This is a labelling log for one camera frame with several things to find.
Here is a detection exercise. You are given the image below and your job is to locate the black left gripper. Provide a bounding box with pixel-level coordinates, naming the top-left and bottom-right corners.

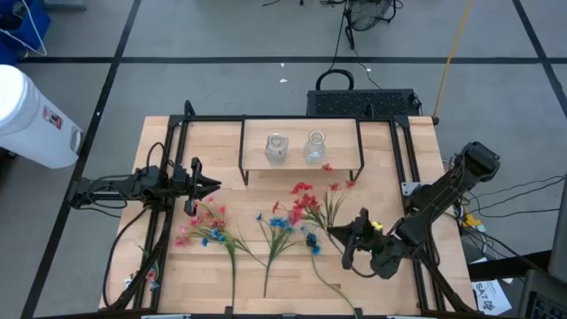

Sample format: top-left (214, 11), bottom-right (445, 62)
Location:
top-left (170, 156), bottom-right (222, 218)

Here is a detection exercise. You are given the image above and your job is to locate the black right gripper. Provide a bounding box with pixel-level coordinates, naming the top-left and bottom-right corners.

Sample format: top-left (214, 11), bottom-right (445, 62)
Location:
top-left (327, 206), bottom-right (396, 270)

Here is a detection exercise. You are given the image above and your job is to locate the dark blue artificial flower stem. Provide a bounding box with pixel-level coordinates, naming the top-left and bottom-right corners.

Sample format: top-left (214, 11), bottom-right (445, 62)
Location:
top-left (304, 232), bottom-right (360, 319)

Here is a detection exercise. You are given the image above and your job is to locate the pink artificial flower bunch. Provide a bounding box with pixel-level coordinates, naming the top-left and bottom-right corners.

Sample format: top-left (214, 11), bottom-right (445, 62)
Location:
top-left (174, 196), bottom-right (240, 309)

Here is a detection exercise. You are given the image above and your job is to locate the red artificial flower bunch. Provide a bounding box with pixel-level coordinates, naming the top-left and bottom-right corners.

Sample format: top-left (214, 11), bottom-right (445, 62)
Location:
top-left (270, 162), bottom-right (357, 234)

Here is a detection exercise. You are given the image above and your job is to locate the light blue artificial flower bunch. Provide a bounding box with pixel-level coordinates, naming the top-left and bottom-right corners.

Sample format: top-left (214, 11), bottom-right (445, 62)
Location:
top-left (254, 212), bottom-right (307, 299)

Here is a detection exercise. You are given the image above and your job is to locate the square faceted glass vase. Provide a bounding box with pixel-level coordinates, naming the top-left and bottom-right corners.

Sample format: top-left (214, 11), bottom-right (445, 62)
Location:
top-left (264, 132), bottom-right (291, 164)

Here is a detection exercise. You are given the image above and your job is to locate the round glass vase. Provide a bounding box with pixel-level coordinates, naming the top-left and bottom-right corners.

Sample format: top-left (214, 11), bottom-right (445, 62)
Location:
top-left (303, 128), bottom-right (328, 164)

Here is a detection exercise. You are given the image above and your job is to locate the small loose flower sprig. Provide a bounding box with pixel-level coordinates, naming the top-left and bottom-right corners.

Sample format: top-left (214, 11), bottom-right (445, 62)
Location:
top-left (123, 245), bottom-right (161, 292)

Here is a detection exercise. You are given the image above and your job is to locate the white printed paper sheet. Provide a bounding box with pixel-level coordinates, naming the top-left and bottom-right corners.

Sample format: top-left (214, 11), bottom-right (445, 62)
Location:
top-left (471, 278), bottom-right (513, 316)

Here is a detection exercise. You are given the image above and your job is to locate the white trash bin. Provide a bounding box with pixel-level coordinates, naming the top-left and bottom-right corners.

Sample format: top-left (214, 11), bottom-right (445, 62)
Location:
top-left (0, 64), bottom-right (84, 170)

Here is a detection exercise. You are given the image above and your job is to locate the black keyboard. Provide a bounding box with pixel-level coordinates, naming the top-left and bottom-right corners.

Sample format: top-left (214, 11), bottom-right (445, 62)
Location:
top-left (517, 268), bottom-right (567, 319)

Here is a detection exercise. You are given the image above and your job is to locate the black floor fan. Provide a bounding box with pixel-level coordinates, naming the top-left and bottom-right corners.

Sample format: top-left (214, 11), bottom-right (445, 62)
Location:
top-left (343, 0), bottom-right (399, 51)

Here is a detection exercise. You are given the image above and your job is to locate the blue storage tub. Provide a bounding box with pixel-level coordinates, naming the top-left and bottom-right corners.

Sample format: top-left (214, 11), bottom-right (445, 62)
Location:
top-left (0, 0), bottom-right (52, 66)

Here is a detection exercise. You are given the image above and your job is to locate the black aluminium rig frame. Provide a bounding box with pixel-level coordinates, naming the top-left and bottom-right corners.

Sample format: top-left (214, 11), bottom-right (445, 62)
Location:
top-left (102, 99), bottom-right (478, 319)

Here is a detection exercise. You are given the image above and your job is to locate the wooden shelf with black frame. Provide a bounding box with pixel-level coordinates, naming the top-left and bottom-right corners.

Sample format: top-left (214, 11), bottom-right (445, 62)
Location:
top-left (237, 115), bottom-right (366, 186)

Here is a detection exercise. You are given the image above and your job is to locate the black computer case with handle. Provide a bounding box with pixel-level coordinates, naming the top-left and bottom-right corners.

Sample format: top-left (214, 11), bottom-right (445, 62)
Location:
top-left (306, 69), bottom-right (423, 119)

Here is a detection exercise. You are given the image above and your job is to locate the yellow cable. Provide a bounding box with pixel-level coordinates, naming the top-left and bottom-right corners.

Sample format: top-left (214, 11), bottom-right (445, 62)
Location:
top-left (431, 0), bottom-right (474, 125)

